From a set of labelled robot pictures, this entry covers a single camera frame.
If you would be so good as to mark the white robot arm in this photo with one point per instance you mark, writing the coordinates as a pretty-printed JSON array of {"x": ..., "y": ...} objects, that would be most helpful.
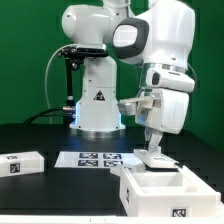
[{"x": 158, "y": 40}]

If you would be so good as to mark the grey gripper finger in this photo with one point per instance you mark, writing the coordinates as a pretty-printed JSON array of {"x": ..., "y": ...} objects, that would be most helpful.
[
  {"x": 148, "y": 135},
  {"x": 154, "y": 141}
]

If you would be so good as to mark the black camera on stand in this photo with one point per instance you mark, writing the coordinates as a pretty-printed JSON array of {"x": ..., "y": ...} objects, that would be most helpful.
[{"x": 74, "y": 56}]

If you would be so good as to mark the white cabinet body box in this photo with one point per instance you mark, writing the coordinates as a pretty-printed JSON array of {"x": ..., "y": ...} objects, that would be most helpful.
[{"x": 168, "y": 194}]

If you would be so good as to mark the white cabinet top block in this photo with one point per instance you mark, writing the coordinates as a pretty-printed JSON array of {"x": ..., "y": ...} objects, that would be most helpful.
[{"x": 21, "y": 163}]

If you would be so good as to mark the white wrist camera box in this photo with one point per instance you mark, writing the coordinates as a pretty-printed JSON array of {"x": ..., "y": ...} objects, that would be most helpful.
[{"x": 161, "y": 78}]

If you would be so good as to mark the white marker sheet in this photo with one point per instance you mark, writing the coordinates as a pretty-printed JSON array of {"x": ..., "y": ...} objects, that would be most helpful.
[{"x": 95, "y": 159}]

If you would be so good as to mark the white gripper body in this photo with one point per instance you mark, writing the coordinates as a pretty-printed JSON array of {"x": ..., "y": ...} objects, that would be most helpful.
[{"x": 165, "y": 111}]

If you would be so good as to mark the white cabinet door panel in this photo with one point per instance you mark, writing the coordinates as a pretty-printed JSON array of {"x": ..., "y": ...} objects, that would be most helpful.
[
  {"x": 116, "y": 170},
  {"x": 155, "y": 159}
]

